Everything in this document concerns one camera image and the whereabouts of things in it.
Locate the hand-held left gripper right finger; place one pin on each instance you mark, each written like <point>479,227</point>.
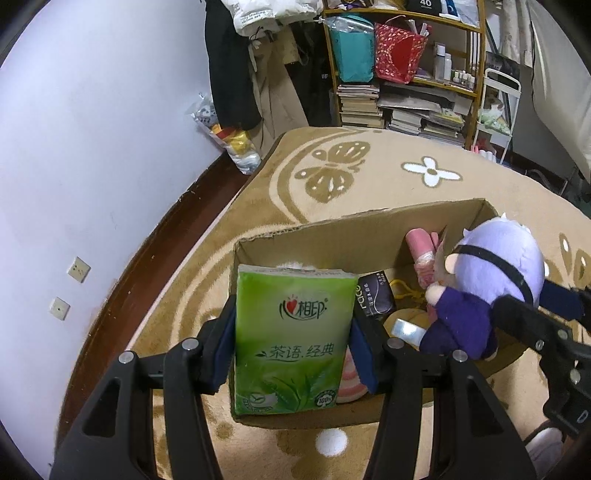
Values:
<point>364,355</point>

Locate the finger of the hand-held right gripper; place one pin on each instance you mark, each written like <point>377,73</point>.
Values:
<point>561,295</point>
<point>521,318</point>

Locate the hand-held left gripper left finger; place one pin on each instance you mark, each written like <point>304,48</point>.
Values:
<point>224,344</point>

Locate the pink swirl roll plush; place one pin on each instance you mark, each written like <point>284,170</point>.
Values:
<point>351,383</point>

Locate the black tissue pack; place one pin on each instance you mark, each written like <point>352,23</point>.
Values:
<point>376,295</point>

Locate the purple-haired plush doll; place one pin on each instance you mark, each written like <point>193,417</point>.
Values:
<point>498,258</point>

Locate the green tissue pack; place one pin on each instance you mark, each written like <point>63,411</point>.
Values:
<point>291,337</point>

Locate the pink plastic-wrapped pack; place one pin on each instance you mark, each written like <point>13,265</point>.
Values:
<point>422,254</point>

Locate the printed cardboard box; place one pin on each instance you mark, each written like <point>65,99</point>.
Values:
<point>369,230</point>

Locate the shiny white packet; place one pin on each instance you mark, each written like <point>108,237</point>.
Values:
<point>408,331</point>

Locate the yellow plush toy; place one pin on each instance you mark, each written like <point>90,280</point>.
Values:
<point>413,314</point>

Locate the person's white sock foot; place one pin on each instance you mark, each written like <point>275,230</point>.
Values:
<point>547,450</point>

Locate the beige butterfly-pattern rug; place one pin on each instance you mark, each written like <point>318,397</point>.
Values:
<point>369,175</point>

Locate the clear plastic snack bag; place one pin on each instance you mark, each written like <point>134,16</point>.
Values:
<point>231,138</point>

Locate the white metal cart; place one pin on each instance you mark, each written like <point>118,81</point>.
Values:
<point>501,83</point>

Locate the grey curtain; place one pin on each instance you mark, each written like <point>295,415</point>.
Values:
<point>563,69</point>

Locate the row of small bottles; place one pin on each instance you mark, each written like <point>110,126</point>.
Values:
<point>464,79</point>

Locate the stack of books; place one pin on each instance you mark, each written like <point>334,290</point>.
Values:
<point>401,110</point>

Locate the beige hanging garment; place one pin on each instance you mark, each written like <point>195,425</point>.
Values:
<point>277,97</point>

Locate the yellow-framed shelf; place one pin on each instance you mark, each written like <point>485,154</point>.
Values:
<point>480,55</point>

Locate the short white bottle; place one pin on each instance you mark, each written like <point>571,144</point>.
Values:
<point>449,67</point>

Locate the tall white bottle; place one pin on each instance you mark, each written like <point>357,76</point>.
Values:
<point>439,60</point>

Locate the black hanging coat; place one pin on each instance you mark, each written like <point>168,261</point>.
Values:
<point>231,78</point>

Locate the dark hanging garment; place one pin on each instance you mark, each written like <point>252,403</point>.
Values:
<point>311,78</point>

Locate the red patterned gift bag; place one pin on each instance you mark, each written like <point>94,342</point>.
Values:
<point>399,55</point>

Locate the teal bag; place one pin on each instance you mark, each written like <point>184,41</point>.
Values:
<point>353,55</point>

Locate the blue and white box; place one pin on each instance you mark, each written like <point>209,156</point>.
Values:
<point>459,11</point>

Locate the black box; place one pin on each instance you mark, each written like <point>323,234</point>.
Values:
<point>425,4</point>

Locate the white wall socket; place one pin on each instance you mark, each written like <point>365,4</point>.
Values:
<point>78,269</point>
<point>60,308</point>

